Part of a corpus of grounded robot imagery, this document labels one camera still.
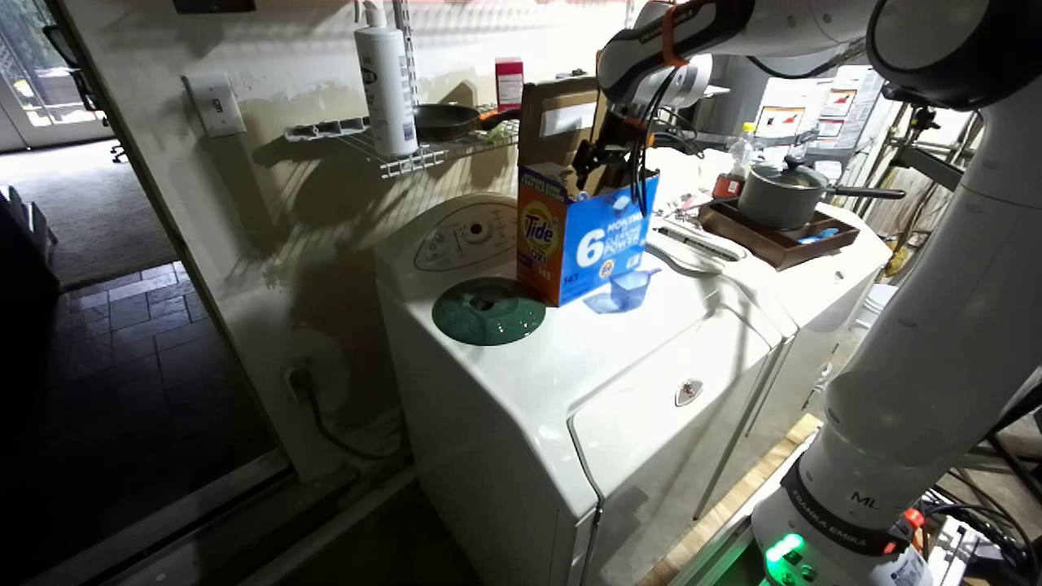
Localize dark soda can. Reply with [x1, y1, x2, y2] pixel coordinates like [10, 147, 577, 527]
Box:
[710, 165, 753, 210]

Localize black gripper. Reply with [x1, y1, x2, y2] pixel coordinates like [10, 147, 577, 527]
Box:
[569, 103, 662, 201]

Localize white container red cap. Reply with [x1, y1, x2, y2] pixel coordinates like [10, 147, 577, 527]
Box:
[491, 58, 527, 114]

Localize white dryer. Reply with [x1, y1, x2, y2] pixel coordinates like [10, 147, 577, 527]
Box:
[649, 142, 896, 525]

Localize blue orange detergent box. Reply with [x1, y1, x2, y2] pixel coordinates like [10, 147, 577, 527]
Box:
[513, 75, 663, 308]

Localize white washing machine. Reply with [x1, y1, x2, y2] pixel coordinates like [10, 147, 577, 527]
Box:
[370, 191, 811, 586]

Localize black plug and cord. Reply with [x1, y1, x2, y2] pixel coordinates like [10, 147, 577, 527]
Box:
[282, 360, 409, 467]

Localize orange cable strap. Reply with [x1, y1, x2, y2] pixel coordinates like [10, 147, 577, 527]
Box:
[659, 0, 692, 70]

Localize white wire shelf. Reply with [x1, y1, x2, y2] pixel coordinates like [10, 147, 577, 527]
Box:
[282, 107, 520, 183]

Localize green round lid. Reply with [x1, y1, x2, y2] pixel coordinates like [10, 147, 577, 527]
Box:
[431, 275, 551, 347]

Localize green robot base mount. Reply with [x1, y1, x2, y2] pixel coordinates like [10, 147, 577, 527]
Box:
[745, 527, 828, 586]

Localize dark frying pan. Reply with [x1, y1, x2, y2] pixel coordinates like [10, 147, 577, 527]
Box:
[414, 100, 525, 142]

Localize grey pot with lid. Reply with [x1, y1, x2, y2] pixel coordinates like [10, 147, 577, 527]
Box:
[736, 152, 907, 238]

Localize tall white bottle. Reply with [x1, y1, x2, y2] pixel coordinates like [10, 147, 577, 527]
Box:
[350, 0, 419, 164]

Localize white wall switch plate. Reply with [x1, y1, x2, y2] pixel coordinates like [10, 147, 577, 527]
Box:
[182, 71, 251, 141]

